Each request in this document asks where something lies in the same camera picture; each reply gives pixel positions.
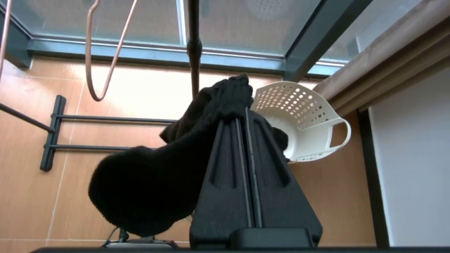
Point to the black clothes rack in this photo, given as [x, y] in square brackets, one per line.
[194, 49]

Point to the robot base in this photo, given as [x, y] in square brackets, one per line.
[140, 244]

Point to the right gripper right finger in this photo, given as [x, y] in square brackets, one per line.
[281, 204]

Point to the window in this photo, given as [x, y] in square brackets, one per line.
[246, 24]

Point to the black shorts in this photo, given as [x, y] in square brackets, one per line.
[147, 189]

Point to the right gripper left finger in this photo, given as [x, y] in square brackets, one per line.
[225, 196]

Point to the beige curtain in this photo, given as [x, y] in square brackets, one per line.
[386, 59]

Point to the white laundry basket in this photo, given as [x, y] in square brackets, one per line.
[309, 140]

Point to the pink clothes hanger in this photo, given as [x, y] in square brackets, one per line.
[87, 52]
[5, 35]

